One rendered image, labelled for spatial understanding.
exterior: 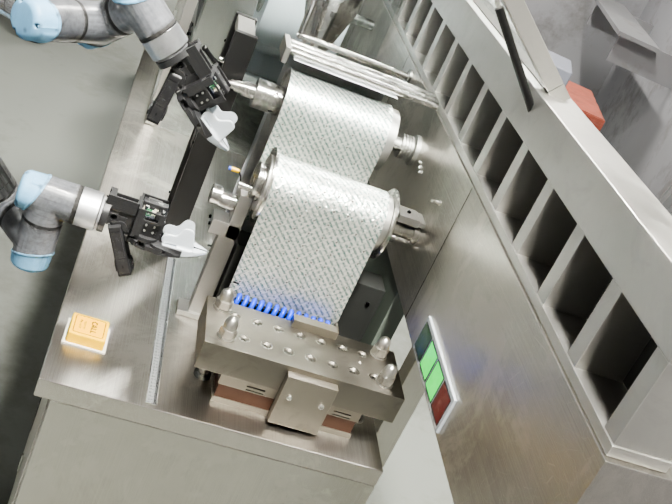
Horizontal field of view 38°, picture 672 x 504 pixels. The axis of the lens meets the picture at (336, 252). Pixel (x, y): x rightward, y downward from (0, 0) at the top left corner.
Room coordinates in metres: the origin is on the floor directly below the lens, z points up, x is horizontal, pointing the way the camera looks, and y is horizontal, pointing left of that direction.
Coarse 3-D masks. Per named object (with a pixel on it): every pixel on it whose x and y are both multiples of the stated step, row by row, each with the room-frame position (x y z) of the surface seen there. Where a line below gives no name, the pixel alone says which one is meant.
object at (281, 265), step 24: (264, 240) 1.69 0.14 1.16; (288, 240) 1.70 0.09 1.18; (312, 240) 1.71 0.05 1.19; (240, 264) 1.68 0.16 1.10; (264, 264) 1.70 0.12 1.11; (288, 264) 1.71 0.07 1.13; (312, 264) 1.72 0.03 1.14; (336, 264) 1.73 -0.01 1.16; (360, 264) 1.74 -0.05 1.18; (240, 288) 1.69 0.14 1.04; (264, 288) 1.70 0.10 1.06; (288, 288) 1.71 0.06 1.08; (312, 288) 1.73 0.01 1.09; (336, 288) 1.74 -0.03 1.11; (288, 312) 1.72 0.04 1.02; (312, 312) 1.73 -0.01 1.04; (336, 312) 1.74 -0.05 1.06
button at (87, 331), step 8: (72, 320) 1.52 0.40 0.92; (80, 320) 1.53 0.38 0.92; (88, 320) 1.54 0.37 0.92; (96, 320) 1.55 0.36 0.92; (72, 328) 1.50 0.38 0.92; (80, 328) 1.51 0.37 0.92; (88, 328) 1.52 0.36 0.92; (96, 328) 1.53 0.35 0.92; (104, 328) 1.54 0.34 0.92; (72, 336) 1.49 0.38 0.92; (80, 336) 1.49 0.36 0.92; (88, 336) 1.50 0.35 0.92; (96, 336) 1.51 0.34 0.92; (104, 336) 1.52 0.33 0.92; (80, 344) 1.49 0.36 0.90; (88, 344) 1.49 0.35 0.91; (96, 344) 1.50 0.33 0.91; (104, 344) 1.50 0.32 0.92
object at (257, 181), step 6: (258, 168) 1.74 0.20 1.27; (264, 168) 1.73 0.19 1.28; (258, 174) 1.71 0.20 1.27; (264, 174) 1.72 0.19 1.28; (252, 180) 1.75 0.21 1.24; (258, 180) 1.70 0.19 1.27; (264, 180) 1.71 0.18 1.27; (252, 186) 1.72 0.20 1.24; (258, 186) 1.70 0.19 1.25; (252, 192) 1.70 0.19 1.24; (258, 192) 1.70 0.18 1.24; (252, 198) 1.72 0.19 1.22
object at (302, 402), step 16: (288, 384) 1.51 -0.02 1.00; (304, 384) 1.52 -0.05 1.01; (320, 384) 1.53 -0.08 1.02; (288, 400) 1.51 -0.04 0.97; (304, 400) 1.52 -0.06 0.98; (320, 400) 1.53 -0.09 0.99; (272, 416) 1.51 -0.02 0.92; (288, 416) 1.52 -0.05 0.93; (304, 416) 1.53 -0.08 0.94; (320, 416) 1.53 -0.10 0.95
